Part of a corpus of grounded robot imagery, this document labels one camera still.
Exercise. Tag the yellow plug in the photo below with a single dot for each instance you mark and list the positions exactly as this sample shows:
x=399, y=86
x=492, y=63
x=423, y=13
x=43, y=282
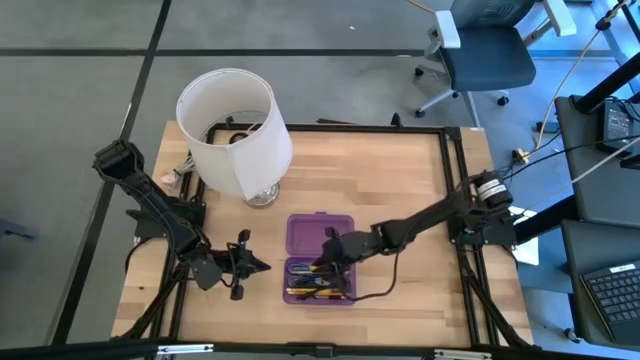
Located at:
x=521, y=156

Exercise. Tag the pink tag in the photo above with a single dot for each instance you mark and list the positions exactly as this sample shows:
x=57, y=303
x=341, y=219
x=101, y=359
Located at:
x=168, y=179

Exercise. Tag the black power adapter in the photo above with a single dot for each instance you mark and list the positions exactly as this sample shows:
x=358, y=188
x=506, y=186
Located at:
x=615, y=125

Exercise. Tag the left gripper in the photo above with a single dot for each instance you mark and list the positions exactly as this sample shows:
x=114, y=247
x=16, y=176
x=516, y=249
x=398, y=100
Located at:
x=235, y=262

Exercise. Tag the black keyboard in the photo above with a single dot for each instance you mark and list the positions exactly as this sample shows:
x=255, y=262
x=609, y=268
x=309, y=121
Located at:
x=615, y=300

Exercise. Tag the black diagonal beam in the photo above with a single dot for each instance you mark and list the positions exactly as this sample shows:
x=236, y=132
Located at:
x=610, y=85
x=545, y=217

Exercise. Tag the purple plastic supply box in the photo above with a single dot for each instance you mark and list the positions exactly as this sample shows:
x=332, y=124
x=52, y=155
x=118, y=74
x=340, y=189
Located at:
x=310, y=232

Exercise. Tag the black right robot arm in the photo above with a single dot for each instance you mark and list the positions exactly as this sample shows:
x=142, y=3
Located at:
x=430, y=220

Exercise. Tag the blue and white office chair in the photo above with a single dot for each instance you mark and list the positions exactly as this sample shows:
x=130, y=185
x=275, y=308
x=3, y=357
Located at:
x=487, y=55

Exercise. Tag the white shade table lamp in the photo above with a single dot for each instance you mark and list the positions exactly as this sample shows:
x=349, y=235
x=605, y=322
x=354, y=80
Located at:
x=235, y=150

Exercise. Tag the black aluminium table frame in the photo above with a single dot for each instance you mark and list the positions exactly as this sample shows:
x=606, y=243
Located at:
x=325, y=128

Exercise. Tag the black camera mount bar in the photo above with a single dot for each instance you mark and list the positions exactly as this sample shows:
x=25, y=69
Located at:
x=100, y=350

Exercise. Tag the white paper sheet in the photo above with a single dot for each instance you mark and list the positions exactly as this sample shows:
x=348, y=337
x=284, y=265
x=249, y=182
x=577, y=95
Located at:
x=527, y=252

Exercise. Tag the dark grey side table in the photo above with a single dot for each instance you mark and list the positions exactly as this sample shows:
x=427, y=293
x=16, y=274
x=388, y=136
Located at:
x=590, y=180
x=575, y=250

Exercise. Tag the grey floor object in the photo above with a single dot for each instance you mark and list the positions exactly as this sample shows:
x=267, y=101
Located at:
x=15, y=230

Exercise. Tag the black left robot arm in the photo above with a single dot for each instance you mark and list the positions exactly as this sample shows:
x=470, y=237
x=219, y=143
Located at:
x=150, y=200

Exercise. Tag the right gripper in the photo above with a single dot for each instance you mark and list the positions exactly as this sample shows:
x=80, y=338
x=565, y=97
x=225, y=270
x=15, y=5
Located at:
x=350, y=245

